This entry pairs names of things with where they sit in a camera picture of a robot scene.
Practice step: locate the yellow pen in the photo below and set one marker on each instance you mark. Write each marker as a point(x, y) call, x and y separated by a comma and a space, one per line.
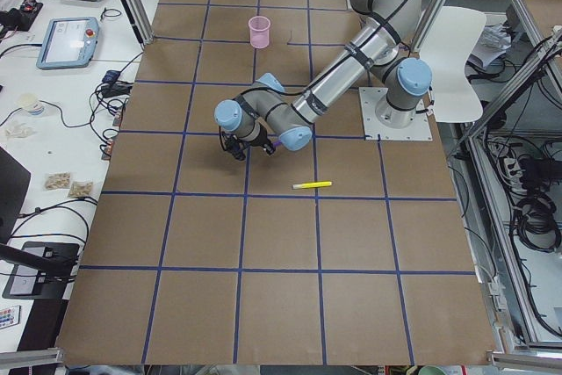
point(312, 185)

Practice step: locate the white chair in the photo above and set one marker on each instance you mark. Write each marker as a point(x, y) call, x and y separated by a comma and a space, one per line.
point(446, 49)

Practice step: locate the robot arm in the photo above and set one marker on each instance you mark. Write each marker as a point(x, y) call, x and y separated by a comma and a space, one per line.
point(244, 120)

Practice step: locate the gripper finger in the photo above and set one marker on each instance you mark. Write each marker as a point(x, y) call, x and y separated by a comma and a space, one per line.
point(269, 147)
point(232, 145)

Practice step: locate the pink mesh cup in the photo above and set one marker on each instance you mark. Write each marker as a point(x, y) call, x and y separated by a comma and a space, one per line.
point(259, 32)

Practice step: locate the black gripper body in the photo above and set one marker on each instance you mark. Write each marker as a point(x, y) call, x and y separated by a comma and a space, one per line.
point(262, 137)

